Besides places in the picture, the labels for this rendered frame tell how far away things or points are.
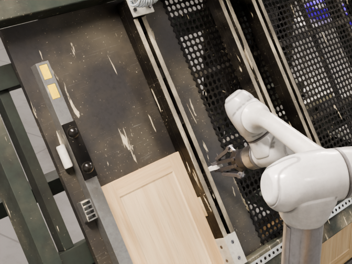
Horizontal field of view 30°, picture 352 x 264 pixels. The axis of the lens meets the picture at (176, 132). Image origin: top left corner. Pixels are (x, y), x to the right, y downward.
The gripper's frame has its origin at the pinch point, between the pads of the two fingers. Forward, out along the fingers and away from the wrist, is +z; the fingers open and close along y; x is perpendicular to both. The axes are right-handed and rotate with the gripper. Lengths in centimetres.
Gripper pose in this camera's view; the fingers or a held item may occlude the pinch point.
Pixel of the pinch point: (213, 167)
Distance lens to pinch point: 246.7
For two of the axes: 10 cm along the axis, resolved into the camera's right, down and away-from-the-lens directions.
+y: -3.8, -9.2, -0.2
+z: -5.7, 2.1, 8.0
